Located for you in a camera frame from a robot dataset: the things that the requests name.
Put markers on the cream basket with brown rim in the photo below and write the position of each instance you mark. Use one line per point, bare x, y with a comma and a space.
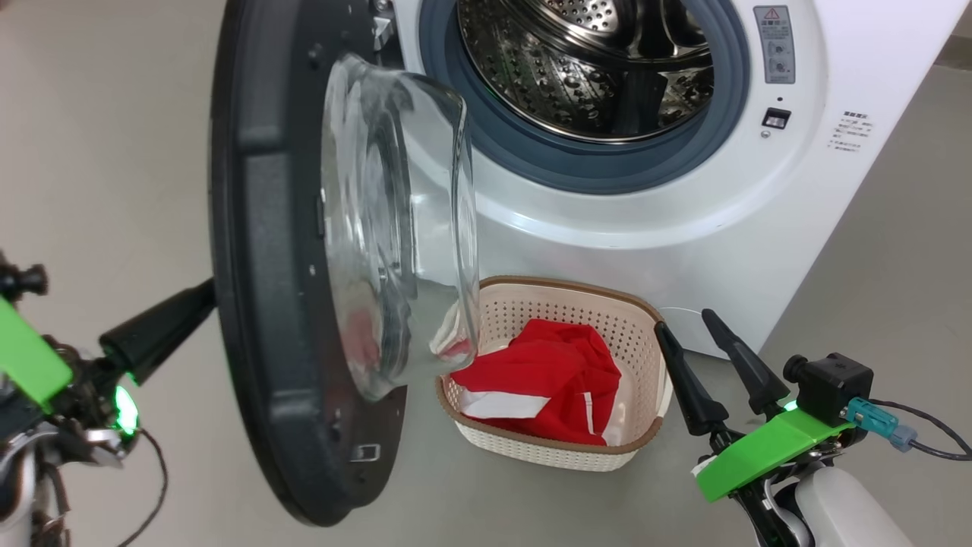
531, 454

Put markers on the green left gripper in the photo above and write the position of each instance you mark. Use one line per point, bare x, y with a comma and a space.
30, 365

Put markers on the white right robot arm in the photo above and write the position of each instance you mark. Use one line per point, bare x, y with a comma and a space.
850, 509

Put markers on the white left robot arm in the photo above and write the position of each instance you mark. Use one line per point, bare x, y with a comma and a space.
15, 494

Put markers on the steel washing machine drum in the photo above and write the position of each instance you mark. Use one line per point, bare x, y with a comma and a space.
577, 83

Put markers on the grey warning sticker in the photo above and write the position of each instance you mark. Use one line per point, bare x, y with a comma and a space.
774, 45

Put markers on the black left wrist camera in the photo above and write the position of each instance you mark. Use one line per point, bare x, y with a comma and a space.
30, 279

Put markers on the round white filter cover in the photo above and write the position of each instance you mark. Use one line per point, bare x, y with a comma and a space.
691, 334

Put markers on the white front-load washing machine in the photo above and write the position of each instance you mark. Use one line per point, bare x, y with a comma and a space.
683, 243

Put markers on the red and white garment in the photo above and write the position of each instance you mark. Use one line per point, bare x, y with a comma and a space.
569, 357
493, 384

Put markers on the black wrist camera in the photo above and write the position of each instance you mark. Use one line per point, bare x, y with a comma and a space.
30, 279
835, 384

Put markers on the black round glass washer door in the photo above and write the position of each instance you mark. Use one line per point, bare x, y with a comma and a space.
266, 304

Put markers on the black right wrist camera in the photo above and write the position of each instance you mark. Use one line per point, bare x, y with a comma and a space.
835, 384

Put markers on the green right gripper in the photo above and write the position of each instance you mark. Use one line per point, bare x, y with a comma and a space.
767, 456

